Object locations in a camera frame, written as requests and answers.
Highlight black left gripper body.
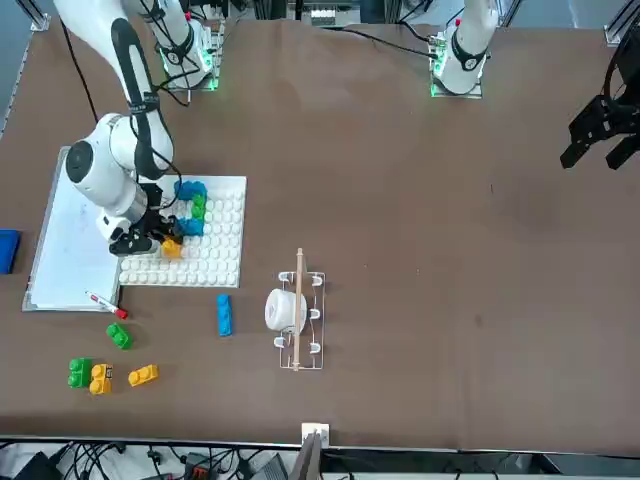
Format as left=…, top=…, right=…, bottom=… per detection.
left=602, top=33, right=640, bottom=132

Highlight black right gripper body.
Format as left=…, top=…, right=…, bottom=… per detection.
left=132, top=207, right=171, bottom=241

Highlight whiteboard with metal frame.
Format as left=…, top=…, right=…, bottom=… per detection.
left=22, top=145, right=126, bottom=314

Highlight grey aluminium camera post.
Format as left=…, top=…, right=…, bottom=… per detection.
left=289, top=430, right=324, bottom=480

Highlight aluminium frame post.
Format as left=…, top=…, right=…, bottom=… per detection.
left=17, top=0, right=51, bottom=32
left=603, top=0, right=640, bottom=47

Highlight white post bracket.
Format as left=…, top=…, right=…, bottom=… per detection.
left=301, top=422, right=331, bottom=447

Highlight white studded baseplate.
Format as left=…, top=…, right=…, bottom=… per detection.
left=119, top=174, right=250, bottom=289

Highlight red capped marker pen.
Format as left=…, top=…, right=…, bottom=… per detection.
left=83, top=289, right=129, bottom=320

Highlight white cup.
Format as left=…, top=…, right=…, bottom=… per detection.
left=264, top=288, right=307, bottom=332

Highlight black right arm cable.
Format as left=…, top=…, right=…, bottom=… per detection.
left=58, top=17, right=194, bottom=221

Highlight blue whiteboard eraser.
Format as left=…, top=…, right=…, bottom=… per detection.
left=0, top=228, right=22, bottom=275

